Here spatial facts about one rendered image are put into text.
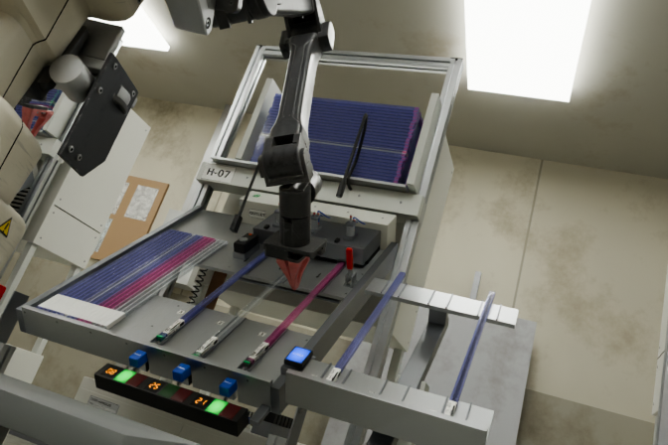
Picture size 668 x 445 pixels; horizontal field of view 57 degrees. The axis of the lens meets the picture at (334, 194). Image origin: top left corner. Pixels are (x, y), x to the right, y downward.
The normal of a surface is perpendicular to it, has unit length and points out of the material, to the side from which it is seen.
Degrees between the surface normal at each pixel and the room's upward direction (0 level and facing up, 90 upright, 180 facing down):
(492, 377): 81
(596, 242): 90
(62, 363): 90
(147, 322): 45
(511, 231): 90
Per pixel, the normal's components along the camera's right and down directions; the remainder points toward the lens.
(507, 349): -0.17, -0.56
